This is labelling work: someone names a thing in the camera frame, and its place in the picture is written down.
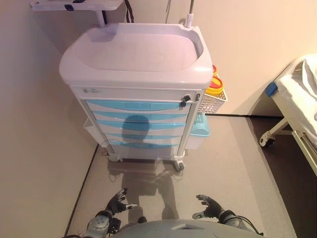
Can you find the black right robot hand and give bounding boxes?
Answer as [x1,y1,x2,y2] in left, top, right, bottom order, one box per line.
[192,194,226,220]

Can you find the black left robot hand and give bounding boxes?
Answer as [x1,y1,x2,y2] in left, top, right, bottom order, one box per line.
[105,188,138,216]

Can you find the white drawer with blue front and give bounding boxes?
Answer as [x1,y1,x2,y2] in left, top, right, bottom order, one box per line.
[95,119,187,134]

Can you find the grey robot torso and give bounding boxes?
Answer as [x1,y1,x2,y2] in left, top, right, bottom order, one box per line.
[108,219,263,238]

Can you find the small white side tray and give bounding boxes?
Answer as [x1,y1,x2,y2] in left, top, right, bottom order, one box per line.
[83,116,100,142]

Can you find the light blue plastic bin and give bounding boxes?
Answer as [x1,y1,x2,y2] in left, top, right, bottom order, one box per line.
[190,112,211,137]

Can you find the bed caster wheel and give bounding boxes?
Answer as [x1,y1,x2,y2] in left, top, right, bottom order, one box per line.
[259,133,277,149]

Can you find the black keys in lock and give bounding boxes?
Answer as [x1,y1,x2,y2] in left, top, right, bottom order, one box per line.
[178,95,192,110]

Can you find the blue bed corner bumper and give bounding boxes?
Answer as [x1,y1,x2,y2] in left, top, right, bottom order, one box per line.
[265,82,278,97]

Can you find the white bed sheet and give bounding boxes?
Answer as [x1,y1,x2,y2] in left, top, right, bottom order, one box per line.
[277,53,317,147]

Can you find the white medical cart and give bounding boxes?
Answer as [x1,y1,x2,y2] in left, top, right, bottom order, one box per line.
[58,22,213,172]

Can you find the white wire basket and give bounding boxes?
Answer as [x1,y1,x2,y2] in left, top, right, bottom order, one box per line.
[198,89,228,115]

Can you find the white hospital bed frame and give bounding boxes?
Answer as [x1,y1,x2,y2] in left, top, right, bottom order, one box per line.
[259,53,317,179]

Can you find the black cable bundle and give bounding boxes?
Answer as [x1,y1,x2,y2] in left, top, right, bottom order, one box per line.
[123,0,136,23]

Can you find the white raised shelf on post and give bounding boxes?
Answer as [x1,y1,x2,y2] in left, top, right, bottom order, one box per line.
[29,0,124,25]

